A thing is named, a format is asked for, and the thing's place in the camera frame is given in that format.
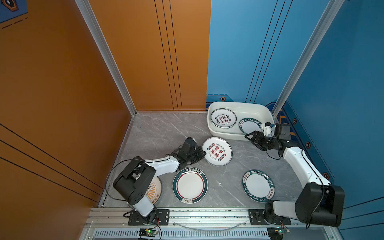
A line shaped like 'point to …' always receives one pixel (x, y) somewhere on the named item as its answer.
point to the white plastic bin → (243, 110)
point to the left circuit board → (148, 232)
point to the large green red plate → (190, 185)
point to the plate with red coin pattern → (223, 118)
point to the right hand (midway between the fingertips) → (247, 138)
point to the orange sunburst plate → (154, 192)
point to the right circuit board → (279, 231)
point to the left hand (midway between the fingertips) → (208, 151)
